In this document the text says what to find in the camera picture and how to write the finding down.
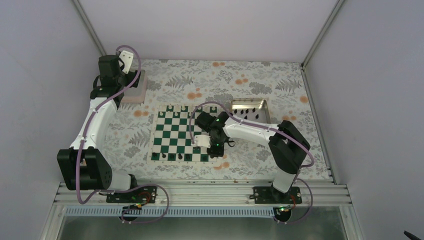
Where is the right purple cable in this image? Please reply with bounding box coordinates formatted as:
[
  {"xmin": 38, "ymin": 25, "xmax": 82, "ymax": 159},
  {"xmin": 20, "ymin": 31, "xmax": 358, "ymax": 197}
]
[{"xmin": 188, "ymin": 101, "xmax": 316, "ymax": 225}]

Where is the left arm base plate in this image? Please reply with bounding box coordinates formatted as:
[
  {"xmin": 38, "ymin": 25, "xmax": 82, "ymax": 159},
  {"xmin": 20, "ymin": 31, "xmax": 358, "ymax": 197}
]
[{"xmin": 106, "ymin": 186, "xmax": 157, "ymax": 204}]

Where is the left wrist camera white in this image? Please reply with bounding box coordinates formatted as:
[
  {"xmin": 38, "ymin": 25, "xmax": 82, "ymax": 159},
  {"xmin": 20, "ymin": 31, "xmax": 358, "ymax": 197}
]
[{"xmin": 118, "ymin": 50, "xmax": 134, "ymax": 74}]

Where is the green white chessboard mat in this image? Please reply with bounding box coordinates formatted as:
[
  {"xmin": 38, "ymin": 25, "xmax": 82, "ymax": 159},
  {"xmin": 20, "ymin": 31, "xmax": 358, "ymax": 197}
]
[{"xmin": 147, "ymin": 103, "xmax": 222, "ymax": 167}]

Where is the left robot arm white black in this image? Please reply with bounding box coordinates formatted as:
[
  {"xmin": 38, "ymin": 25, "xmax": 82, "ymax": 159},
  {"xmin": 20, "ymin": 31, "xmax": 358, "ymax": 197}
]
[{"xmin": 56, "ymin": 50, "xmax": 141, "ymax": 203}]

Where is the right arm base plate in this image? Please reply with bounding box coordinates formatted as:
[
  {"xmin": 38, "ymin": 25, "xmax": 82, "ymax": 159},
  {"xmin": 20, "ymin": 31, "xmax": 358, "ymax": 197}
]
[{"xmin": 249, "ymin": 186, "xmax": 303, "ymax": 204}]

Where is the floral patterned tablecloth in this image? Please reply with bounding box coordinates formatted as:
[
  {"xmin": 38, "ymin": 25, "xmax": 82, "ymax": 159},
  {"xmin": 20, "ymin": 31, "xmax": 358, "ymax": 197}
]
[{"xmin": 103, "ymin": 59, "xmax": 330, "ymax": 181}]

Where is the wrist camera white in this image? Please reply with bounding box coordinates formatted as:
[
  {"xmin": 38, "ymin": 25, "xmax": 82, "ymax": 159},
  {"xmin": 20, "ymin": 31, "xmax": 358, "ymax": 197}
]
[
  {"xmin": 191, "ymin": 134, "xmax": 211, "ymax": 148},
  {"xmin": 118, "ymin": 50, "xmax": 134, "ymax": 74}
]

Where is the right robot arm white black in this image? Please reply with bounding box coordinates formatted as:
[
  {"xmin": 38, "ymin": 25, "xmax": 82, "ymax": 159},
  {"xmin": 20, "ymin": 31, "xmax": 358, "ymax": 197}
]
[{"xmin": 192, "ymin": 111, "xmax": 311, "ymax": 204}]

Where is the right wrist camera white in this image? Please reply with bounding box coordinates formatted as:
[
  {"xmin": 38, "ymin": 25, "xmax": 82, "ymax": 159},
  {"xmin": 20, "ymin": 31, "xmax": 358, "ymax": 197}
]
[{"xmin": 191, "ymin": 134, "xmax": 211, "ymax": 148}]

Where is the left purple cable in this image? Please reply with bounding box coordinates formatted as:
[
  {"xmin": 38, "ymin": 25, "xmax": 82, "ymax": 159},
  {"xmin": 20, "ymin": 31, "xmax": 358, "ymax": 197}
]
[{"xmin": 75, "ymin": 45, "xmax": 170, "ymax": 225}]

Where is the pink white tray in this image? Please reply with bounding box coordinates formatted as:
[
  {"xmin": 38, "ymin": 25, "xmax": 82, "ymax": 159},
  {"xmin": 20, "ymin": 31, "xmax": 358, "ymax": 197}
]
[{"xmin": 121, "ymin": 69, "xmax": 149, "ymax": 104}]

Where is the tan metal tray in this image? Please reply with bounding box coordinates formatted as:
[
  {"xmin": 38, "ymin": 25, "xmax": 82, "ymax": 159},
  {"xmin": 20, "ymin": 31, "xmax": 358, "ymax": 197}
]
[{"xmin": 230, "ymin": 98, "xmax": 271, "ymax": 124}]

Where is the purple cable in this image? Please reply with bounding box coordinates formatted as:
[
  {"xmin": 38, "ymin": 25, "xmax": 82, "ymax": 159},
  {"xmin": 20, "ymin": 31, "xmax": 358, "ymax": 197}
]
[
  {"xmin": 188, "ymin": 101, "xmax": 316, "ymax": 225},
  {"xmin": 75, "ymin": 45, "xmax": 170, "ymax": 225}
]

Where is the aluminium rail frame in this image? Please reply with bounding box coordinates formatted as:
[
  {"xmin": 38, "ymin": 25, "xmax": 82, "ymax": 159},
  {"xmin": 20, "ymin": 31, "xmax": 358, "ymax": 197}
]
[{"xmin": 41, "ymin": 180, "xmax": 363, "ymax": 240}]

